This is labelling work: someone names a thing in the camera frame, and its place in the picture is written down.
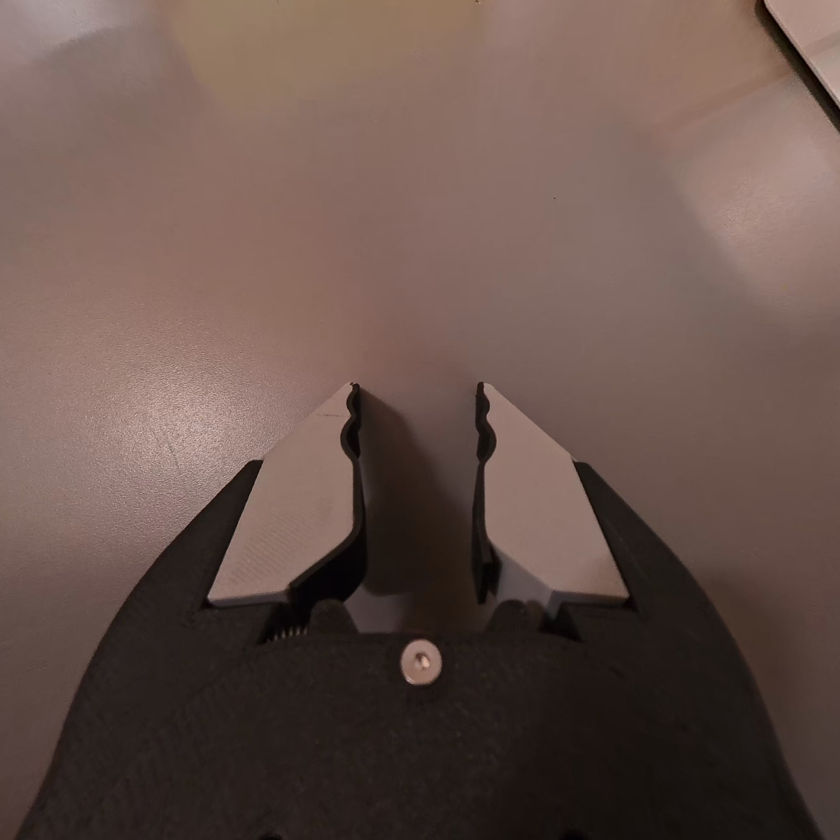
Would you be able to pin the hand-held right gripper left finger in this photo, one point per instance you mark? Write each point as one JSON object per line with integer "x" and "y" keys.
{"x": 295, "y": 512}

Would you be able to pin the white flat board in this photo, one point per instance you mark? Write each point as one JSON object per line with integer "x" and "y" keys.
{"x": 814, "y": 46}

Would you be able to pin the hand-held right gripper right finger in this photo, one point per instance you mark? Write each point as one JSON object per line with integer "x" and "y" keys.
{"x": 544, "y": 512}

